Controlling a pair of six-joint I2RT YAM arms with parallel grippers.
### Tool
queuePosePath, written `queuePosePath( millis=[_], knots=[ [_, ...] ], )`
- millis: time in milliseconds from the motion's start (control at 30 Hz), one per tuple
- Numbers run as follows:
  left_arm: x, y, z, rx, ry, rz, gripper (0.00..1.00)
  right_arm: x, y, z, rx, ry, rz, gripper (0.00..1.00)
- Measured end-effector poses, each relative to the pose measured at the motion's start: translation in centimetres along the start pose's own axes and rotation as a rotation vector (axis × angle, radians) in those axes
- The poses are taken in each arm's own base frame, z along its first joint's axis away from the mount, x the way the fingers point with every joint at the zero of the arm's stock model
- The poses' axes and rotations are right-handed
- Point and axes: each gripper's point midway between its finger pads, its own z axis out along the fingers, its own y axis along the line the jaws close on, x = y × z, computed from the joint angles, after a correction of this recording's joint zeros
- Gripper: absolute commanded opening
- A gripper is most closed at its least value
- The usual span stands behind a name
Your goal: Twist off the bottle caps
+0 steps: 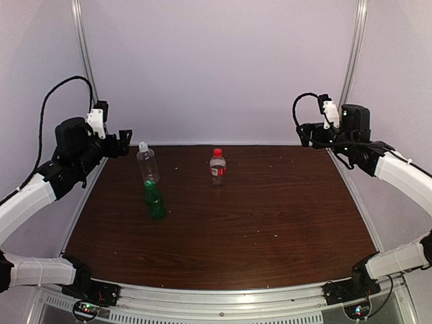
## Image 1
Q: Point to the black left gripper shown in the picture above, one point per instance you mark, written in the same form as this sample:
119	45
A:
114	151

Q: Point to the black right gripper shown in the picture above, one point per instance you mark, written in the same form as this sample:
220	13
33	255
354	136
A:
307	128

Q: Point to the clear bottle white cap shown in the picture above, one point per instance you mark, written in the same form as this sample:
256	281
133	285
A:
147	163

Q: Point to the green plastic bottle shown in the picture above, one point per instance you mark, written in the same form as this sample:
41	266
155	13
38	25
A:
154	201

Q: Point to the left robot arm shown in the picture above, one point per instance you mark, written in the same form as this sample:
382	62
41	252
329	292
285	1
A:
80	148

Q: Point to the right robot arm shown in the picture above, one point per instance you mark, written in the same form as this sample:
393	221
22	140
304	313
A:
346	131

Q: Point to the red bottle cap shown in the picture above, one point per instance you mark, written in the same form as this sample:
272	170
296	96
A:
217	153

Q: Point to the clear bottle red label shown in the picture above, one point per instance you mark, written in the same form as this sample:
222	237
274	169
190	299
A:
217	168

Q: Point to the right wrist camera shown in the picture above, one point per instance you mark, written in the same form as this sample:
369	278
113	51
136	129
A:
329	110

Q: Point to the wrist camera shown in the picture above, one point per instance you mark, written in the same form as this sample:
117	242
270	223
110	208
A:
97	118
329	110

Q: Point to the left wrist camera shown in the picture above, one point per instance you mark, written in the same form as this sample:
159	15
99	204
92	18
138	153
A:
97	118

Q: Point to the right aluminium frame post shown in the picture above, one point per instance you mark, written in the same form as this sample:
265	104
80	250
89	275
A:
360	21

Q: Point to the aluminium frame post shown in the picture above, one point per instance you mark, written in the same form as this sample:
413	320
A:
78	21
360	21

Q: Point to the left aluminium frame post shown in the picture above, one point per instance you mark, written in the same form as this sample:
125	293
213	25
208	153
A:
78	21

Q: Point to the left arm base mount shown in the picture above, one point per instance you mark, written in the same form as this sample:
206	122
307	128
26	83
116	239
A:
86	288

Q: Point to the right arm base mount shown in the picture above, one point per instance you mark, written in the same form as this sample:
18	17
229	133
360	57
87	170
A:
359	285

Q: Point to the aluminium front rail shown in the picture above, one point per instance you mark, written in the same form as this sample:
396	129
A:
298	304

